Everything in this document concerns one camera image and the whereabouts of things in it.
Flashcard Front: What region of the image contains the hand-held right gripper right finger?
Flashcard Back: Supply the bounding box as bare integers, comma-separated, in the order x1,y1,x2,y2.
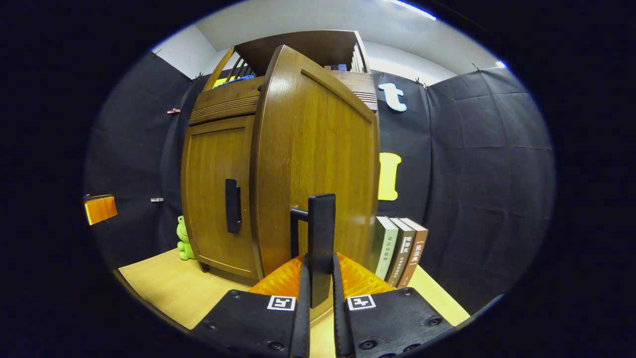
332,252,455,358

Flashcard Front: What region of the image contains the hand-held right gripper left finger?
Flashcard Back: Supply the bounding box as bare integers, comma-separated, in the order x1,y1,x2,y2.
189,254,311,358

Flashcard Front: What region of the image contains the black door handle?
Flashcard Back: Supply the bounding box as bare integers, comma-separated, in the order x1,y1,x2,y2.
225,179,242,235
290,193,336,309

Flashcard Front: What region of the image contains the wooden cabinet door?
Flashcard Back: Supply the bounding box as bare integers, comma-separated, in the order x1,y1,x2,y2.
180,115,261,280
250,45,381,281

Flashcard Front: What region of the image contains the wooden double-door shoe cabinet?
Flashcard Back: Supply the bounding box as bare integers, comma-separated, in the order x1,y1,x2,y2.
180,30,381,286

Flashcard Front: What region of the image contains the pale green book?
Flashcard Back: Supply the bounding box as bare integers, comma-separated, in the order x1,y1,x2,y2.
374,216,399,280

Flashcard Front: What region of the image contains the green frog toy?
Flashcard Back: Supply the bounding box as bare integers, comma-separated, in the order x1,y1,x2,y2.
176,215,197,261

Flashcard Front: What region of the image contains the dark brown book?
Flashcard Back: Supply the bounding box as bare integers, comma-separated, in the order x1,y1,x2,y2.
387,217,417,286

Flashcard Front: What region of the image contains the orange-brown book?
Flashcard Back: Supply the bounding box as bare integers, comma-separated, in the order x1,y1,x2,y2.
397,218,429,289

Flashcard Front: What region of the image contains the black backdrop cloth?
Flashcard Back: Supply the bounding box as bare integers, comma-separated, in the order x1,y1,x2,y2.
84,50,556,314

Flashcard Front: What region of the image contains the large ceiling light panel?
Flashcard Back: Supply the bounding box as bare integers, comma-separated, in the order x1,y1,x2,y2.
383,0,438,21

